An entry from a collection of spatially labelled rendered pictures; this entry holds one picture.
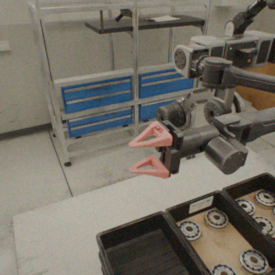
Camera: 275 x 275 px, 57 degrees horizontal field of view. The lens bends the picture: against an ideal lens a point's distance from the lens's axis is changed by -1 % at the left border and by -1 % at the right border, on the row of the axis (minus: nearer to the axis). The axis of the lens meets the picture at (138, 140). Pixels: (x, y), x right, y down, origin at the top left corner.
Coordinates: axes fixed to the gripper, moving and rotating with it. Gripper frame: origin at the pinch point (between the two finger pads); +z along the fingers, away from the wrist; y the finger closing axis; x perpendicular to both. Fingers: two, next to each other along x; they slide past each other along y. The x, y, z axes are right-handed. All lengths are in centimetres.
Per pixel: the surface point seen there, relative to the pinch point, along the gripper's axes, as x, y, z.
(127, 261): 15, 63, -5
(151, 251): 15, 63, -15
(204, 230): 14, 62, -41
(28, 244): 50, 77, 32
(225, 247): 4, 62, -43
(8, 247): 110, 147, 56
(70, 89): 193, 62, -22
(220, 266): -3, 59, -34
